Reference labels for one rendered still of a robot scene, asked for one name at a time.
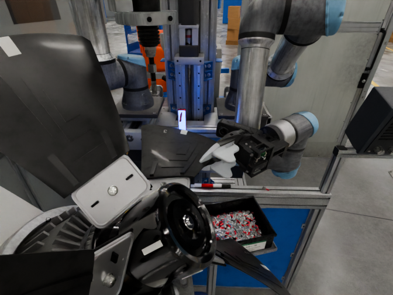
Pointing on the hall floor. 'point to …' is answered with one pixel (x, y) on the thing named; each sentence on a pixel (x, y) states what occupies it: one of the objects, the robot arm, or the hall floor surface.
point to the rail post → (303, 246)
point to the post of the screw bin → (211, 280)
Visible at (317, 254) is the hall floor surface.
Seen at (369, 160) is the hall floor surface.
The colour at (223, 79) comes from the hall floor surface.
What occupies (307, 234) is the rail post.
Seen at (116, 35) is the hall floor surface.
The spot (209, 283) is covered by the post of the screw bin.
